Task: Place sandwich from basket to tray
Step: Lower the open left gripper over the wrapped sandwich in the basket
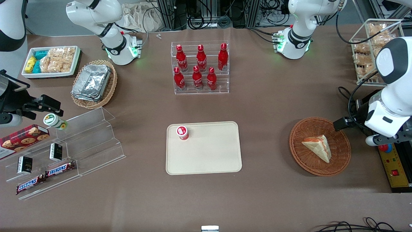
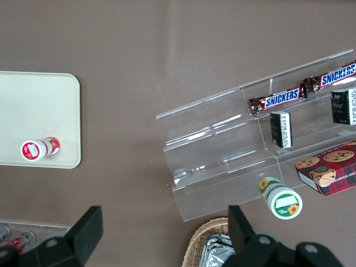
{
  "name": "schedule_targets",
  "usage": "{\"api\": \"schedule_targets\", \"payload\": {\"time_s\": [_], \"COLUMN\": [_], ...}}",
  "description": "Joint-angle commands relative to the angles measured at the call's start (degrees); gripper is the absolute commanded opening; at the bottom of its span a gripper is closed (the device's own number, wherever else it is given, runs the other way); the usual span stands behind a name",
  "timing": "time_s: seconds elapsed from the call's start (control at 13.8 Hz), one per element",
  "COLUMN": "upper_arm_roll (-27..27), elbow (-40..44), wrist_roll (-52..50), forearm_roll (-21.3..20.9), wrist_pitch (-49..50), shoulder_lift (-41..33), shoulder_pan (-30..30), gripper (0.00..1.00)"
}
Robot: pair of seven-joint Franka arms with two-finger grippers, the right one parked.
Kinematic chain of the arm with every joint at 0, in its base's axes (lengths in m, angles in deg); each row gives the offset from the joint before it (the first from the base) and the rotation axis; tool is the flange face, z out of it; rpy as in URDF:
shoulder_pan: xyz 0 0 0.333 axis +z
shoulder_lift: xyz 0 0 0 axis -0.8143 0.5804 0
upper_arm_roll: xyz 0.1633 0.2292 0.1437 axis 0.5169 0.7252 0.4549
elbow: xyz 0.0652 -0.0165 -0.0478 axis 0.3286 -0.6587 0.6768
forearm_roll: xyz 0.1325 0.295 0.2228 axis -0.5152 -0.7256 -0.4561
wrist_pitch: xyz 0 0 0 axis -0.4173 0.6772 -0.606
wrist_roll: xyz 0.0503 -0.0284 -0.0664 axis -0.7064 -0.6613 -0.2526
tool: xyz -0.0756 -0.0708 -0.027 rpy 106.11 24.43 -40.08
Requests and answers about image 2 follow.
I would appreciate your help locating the light wicker oval basket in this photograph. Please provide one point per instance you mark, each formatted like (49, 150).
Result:
(194, 244)

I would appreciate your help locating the clear acrylic tiered stand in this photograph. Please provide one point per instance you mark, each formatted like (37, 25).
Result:
(217, 144)

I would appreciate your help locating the aluminium foil container stack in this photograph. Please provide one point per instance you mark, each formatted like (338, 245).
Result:
(219, 250)

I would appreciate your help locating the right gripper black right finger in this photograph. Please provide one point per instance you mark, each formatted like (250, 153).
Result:
(239, 231)

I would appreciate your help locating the small black white box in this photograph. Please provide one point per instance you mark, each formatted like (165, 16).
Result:
(340, 107)
(278, 128)

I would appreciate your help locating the beige plastic serving tray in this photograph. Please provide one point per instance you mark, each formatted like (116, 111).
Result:
(36, 111)

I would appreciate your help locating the red cola bottle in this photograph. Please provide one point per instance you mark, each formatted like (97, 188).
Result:
(18, 241)

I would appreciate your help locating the green sunflower yogurt cup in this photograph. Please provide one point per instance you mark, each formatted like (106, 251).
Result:
(283, 204)

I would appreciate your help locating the red white yogurt cup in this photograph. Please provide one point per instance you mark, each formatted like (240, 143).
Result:
(30, 150)

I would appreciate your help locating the clear acrylic bottle rack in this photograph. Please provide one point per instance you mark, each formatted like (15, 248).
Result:
(55, 231)

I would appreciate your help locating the Snickers chocolate bar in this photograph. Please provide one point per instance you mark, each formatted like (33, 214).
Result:
(336, 76)
(281, 98)

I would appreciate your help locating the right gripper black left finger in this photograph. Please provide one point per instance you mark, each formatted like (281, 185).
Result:
(86, 231)

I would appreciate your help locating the red tartan cookie box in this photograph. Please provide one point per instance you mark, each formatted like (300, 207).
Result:
(333, 167)

